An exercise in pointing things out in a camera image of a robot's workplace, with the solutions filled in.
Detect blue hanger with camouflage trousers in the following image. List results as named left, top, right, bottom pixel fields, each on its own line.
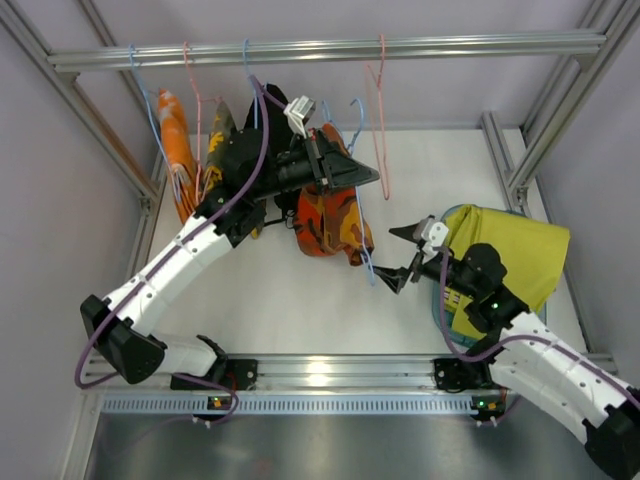
left=321, top=97, right=376, bottom=287

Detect orange red camouflage trousers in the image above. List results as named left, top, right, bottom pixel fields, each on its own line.
left=293, top=123, right=374, bottom=267

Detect pink wire hanger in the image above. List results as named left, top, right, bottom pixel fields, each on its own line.
left=182, top=41, right=219, bottom=201
left=365, top=34, right=391, bottom=201

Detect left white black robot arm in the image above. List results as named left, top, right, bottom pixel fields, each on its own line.
left=80, top=128, right=379, bottom=385

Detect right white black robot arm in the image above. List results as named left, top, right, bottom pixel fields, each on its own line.
left=374, top=216, right=639, bottom=479

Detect black trousers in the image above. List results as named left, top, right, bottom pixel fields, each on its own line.
left=238, top=83, right=310, bottom=235

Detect green yellow camouflage trousers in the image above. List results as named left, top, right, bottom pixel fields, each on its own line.
left=196, top=99, right=266, bottom=240

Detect blue hanger with black trousers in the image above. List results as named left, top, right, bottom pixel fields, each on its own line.
left=242, top=38, right=259, bottom=130

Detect orange white trousers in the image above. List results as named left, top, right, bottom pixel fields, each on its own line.
left=157, top=89, right=198, bottom=224

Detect teal transparent plastic bin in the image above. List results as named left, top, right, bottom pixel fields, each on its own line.
left=430, top=204, right=551, bottom=350

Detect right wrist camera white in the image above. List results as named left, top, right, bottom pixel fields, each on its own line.
left=413, top=215, right=449, bottom=258

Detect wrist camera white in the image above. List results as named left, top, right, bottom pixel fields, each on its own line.
left=413, top=215, right=449, bottom=258
left=284, top=95, right=316, bottom=139

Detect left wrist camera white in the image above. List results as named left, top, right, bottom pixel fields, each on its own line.
left=284, top=95, right=316, bottom=139

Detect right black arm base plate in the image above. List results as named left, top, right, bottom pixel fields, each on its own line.
left=433, top=357, right=494, bottom=393

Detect aluminium hanging rail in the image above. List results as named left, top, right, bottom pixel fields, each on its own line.
left=48, top=29, right=606, bottom=73

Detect blue wire hanger leftmost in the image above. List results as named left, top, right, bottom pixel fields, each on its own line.
left=127, top=44, right=182, bottom=203

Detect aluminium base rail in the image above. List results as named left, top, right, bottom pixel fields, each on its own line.
left=80, top=344, right=453, bottom=395

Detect aluminium frame right post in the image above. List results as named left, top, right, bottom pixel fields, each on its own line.
left=480, top=1, right=639, bottom=212

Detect aluminium frame post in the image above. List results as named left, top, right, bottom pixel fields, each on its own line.
left=0, top=0, right=166, bottom=351
left=480, top=1, right=639, bottom=212

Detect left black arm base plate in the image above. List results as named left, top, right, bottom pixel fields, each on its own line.
left=170, top=358, right=258, bottom=391

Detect aluminium frame left post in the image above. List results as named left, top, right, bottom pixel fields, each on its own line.
left=0, top=0, right=166, bottom=351

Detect grey slotted cable duct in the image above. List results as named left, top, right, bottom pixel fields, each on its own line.
left=102, top=394, right=504, bottom=415

